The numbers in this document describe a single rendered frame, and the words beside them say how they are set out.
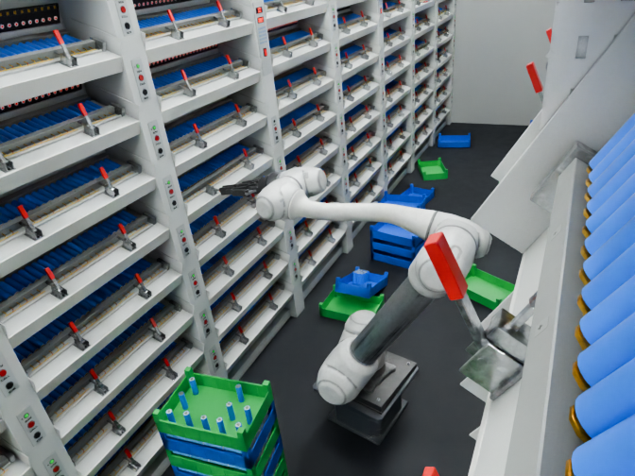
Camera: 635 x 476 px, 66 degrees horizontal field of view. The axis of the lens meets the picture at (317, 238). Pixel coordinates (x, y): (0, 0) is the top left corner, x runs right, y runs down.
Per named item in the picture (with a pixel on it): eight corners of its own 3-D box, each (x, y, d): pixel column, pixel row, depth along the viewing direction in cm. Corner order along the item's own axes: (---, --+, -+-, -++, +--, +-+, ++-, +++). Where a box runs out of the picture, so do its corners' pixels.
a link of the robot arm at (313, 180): (289, 164, 174) (269, 177, 164) (327, 160, 166) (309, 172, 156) (297, 193, 178) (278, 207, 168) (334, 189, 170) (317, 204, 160)
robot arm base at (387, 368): (403, 364, 200) (403, 352, 197) (369, 394, 185) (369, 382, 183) (367, 346, 211) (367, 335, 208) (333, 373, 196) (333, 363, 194)
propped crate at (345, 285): (355, 279, 295) (356, 265, 293) (387, 285, 286) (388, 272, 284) (334, 291, 268) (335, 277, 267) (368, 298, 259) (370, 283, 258)
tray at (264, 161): (271, 165, 225) (274, 147, 219) (186, 226, 179) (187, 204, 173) (235, 149, 230) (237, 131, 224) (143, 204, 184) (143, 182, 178)
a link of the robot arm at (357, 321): (391, 353, 197) (392, 307, 188) (375, 382, 183) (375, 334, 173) (354, 343, 204) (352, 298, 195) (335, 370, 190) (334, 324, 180)
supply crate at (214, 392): (273, 399, 156) (270, 381, 152) (247, 452, 140) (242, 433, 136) (192, 382, 166) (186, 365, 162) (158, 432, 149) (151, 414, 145)
